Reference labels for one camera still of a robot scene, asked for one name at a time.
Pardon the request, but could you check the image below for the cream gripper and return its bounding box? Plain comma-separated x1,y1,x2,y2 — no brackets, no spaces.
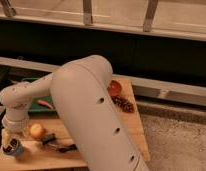
1,127,26,140

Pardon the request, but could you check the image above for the small metal cup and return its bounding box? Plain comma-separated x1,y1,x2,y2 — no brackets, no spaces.
6,138,21,147

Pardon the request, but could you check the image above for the orange carrot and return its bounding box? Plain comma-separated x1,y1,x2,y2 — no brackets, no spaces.
37,99,54,110

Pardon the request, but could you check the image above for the green plastic tray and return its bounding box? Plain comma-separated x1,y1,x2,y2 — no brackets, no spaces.
29,96,55,113

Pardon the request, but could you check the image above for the small dark clip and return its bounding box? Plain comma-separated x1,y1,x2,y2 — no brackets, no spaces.
41,133,56,145

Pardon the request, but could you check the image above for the black handled tool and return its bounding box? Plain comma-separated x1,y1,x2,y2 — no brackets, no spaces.
45,142,78,155

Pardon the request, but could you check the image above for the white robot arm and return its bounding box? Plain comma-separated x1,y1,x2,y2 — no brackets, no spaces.
0,55,149,171

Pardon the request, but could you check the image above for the red yellow apple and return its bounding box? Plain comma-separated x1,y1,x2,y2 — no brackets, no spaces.
29,123,45,139

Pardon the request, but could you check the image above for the red bowl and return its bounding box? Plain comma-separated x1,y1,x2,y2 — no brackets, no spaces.
107,80,122,97

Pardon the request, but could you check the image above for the blue cup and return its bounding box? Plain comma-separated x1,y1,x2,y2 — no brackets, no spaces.
3,145,24,157

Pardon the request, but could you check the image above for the pine cone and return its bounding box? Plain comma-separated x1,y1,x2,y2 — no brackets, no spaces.
112,96,134,113

